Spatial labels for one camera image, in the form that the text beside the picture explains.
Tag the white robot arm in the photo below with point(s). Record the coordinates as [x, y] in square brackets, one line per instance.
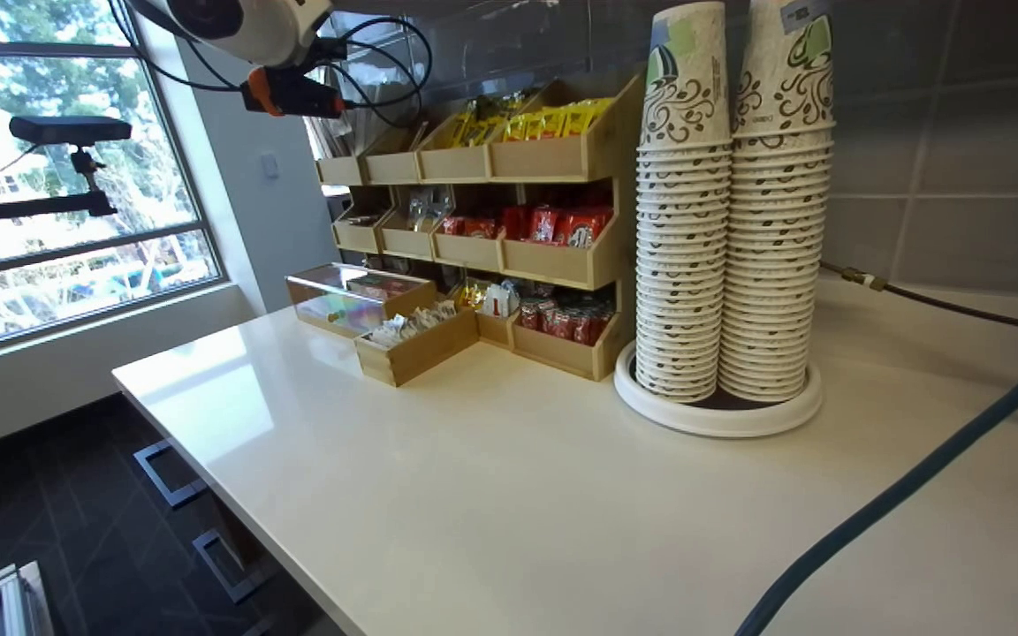
[273, 31]

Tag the white and red sachets pile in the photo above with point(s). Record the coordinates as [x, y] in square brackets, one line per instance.
[500, 299]

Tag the red snack packets pile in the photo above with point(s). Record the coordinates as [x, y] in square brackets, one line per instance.
[565, 321]

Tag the small yellow sachets pile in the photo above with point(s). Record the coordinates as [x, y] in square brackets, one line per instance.
[463, 296]

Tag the red candy bags pile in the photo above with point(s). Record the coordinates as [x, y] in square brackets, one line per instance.
[482, 222]
[574, 222]

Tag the white sugar packets pile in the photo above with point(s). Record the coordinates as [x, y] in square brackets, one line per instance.
[409, 327]

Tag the small open wooden box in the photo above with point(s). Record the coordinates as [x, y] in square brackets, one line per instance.
[414, 357]

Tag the clear plastic cutlery bags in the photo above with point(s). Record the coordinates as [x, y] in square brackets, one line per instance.
[422, 208]

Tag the tiered wooden organizer rack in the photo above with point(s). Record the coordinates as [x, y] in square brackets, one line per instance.
[556, 159]

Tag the patterned paper cup stack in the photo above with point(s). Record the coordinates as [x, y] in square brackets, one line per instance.
[777, 234]
[681, 234]

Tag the yellow sweetener packets pile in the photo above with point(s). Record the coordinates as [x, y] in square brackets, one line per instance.
[556, 120]
[473, 127]

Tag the round white cup tray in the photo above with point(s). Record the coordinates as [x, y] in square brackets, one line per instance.
[707, 422]

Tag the grey metal floor bracket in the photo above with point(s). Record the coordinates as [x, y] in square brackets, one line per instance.
[149, 479]
[213, 570]

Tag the black stereo camera bar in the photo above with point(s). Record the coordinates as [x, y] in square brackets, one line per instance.
[67, 127]

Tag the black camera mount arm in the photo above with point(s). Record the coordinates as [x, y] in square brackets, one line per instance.
[26, 208]

